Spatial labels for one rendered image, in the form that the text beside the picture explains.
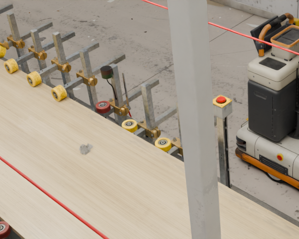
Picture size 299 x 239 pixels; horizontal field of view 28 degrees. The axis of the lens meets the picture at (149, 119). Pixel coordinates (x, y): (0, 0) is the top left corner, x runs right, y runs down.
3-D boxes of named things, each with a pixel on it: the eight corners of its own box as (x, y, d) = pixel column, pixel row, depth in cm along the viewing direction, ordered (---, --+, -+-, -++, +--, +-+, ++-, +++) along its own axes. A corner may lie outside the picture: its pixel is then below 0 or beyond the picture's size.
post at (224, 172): (225, 182, 296) (221, 109, 270) (232, 187, 293) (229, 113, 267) (219, 187, 294) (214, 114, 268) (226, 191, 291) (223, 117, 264)
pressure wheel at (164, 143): (156, 154, 305) (154, 137, 298) (172, 153, 304) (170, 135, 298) (157, 165, 298) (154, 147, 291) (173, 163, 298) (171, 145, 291)
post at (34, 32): (50, 92, 394) (34, 27, 366) (53, 94, 392) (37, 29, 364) (46, 94, 392) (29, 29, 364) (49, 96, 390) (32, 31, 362)
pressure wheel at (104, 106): (106, 114, 339) (103, 97, 332) (116, 119, 334) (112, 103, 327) (96, 121, 335) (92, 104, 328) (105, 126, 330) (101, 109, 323)
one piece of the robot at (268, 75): (245, 143, 402) (242, 34, 353) (294, 106, 429) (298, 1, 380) (286, 164, 381) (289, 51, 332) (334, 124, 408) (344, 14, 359)
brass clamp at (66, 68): (59, 63, 367) (58, 56, 364) (72, 69, 359) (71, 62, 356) (51, 67, 364) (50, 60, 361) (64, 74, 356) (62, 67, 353)
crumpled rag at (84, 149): (81, 143, 302) (80, 140, 301) (94, 144, 301) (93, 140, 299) (76, 154, 295) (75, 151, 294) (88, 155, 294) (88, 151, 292)
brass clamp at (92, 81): (84, 76, 352) (83, 68, 349) (98, 83, 343) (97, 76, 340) (76, 80, 348) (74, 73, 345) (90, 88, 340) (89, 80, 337)
